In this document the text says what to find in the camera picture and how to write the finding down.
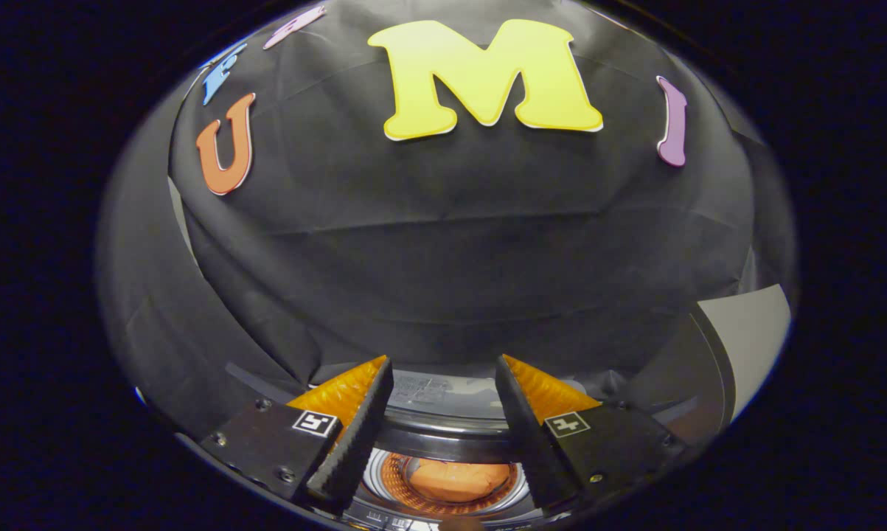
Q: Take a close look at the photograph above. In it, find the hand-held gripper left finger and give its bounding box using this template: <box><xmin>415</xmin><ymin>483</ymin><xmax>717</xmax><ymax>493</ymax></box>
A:
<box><xmin>200</xmin><ymin>355</ymin><xmax>395</xmax><ymax>516</ymax></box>

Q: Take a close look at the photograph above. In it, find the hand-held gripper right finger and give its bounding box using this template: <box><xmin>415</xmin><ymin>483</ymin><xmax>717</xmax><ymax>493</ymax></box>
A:
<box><xmin>495</xmin><ymin>354</ymin><xmax>687</xmax><ymax>511</ymax></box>

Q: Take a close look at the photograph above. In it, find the dark glass washing machine lid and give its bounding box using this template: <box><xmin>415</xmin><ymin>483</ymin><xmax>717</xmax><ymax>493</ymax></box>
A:
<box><xmin>226</xmin><ymin>361</ymin><xmax>621</xmax><ymax>465</ymax></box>

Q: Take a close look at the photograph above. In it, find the orange polo shirt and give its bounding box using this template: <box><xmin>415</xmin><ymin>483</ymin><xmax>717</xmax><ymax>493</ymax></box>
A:
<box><xmin>408</xmin><ymin>457</ymin><xmax>512</xmax><ymax>504</ymax></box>

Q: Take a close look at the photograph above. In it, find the black backdrop cloth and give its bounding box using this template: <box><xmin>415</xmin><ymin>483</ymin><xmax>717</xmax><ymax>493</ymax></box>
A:
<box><xmin>97</xmin><ymin>0</ymin><xmax>798</xmax><ymax>443</ymax></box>

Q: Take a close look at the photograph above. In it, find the beige cabinet with grey top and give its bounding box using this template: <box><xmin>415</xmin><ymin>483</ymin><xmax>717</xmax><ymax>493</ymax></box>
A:
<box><xmin>620</xmin><ymin>284</ymin><xmax>792</xmax><ymax>443</ymax></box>

